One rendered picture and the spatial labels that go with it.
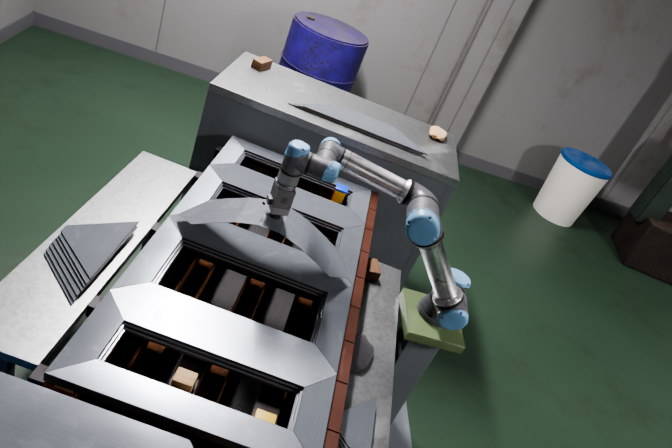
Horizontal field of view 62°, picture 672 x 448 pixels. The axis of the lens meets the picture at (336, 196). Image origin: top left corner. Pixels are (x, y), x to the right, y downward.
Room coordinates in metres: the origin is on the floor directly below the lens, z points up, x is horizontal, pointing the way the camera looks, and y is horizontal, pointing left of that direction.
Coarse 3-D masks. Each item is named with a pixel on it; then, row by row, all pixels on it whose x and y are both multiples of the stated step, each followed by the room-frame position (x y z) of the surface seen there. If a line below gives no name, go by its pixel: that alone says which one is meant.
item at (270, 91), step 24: (240, 72) 2.72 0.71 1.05; (264, 72) 2.86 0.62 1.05; (288, 72) 3.00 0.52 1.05; (240, 96) 2.46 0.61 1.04; (264, 96) 2.55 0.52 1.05; (288, 96) 2.67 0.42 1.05; (312, 96) 2.80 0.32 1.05; (336, 96) 2.95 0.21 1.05; (288, 120) 2.47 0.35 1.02; (312, 120) 2.51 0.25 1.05; (384, 120) 2.89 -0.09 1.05; (408, 120) 3.04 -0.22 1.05; (360, 144) 2.49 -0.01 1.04; (384, 144) 2.58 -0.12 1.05; (432, 144) 2.84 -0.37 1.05; (408, 168) 2.51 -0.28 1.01; (432, 168) 2.54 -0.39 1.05; (456, 168) 2.65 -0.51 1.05
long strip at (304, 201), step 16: (224, 176) 2.05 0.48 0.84; (240, 176) 2.10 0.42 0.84; (256, 176) 2.16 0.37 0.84; (256, 192) 2.03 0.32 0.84; (304, 192) 2.19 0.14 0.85; (304, 208) 2.06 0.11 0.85; (320, 208) 2.11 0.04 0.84; (336, 208) 2.17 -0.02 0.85; (336, 224) 2.04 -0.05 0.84; (352, 224) 2.09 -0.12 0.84
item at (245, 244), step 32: (256, 160) 2.34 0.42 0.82; (352, 192) 2.37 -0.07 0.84; (224, 224) 1.73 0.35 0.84; (320, 224) 2.03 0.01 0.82; (224, 256) 1.57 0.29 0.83; (256, 256) 1.63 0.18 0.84; (288, 256) 1.70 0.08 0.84; (320, 288) 1.60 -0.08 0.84; (320, 320) 1.45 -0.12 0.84; (192, 352) 1.13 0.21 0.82; (64, 384) 0.88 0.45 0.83; (288, 384) 1.15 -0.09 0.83; (160, 416) 0.89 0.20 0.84
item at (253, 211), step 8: (248, 200) 1.73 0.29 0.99; (256, 200) 1.74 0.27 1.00; (264, 200) 1.75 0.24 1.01; (248, 208) 1.68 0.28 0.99; (256, 208) 1.68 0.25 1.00; (264, 208) 1.69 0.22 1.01; (240, 216) 1.62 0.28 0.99; (248, 216) 1.62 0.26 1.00; (256, 216) 1.63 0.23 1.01; (256, 224) 1.58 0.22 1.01
